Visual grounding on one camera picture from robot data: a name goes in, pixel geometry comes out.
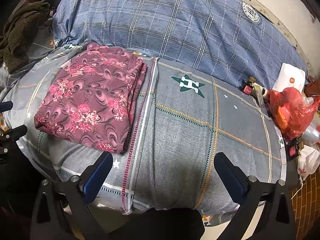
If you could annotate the brown fleece garment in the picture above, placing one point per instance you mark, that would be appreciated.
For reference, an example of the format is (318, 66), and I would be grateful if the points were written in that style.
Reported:
(20, 30)

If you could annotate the clear plastic bag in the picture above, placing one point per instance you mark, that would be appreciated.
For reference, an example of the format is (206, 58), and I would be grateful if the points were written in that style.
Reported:
(312, 132)

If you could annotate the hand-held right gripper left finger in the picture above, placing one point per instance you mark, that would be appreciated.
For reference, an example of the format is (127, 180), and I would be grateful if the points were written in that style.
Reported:
(97, 177)

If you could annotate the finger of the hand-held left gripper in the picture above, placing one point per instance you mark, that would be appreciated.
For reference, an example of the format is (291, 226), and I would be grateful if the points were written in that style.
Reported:
(15, 131)
(6, 105)

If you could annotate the gold metal object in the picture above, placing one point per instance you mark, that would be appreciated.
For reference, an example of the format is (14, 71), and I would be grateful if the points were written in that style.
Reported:
(260, 93)

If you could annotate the grey star print bed sheet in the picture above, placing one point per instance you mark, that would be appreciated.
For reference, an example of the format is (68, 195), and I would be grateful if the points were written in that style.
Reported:
(175, 142)

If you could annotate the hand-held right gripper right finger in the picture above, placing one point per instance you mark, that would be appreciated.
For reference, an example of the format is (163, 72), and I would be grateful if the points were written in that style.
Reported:
(231, 177)

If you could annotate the blue plaid quilt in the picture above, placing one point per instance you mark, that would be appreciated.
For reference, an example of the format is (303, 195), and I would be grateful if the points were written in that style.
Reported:
(175, 30)

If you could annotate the pink floral cloth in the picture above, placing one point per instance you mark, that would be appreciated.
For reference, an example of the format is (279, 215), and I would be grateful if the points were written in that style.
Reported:
(95, 97)

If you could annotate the white plastic bag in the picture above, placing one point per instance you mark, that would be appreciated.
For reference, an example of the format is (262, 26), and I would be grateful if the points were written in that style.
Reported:
(308, 161)

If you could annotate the white paper bag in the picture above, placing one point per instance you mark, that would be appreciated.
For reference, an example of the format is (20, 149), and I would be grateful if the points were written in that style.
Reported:
(290, 77)

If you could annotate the red plastic bag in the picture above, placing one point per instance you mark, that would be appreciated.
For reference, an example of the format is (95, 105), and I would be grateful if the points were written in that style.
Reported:
(290, 110)

